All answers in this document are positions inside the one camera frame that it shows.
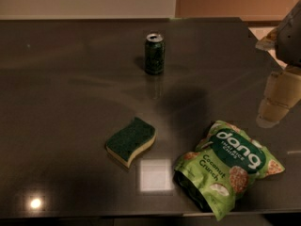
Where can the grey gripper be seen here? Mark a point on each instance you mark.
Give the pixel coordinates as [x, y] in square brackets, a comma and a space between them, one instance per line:
[290, 38]

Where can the green and yellow sponge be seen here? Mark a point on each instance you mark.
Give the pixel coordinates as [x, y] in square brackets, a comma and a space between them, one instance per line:
[130, 141]

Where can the green soda can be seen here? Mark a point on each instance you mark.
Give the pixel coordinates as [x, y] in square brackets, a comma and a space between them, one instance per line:
[154, 54]

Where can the green rice chips bag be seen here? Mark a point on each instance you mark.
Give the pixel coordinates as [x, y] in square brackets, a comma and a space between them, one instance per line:
[223, 167]

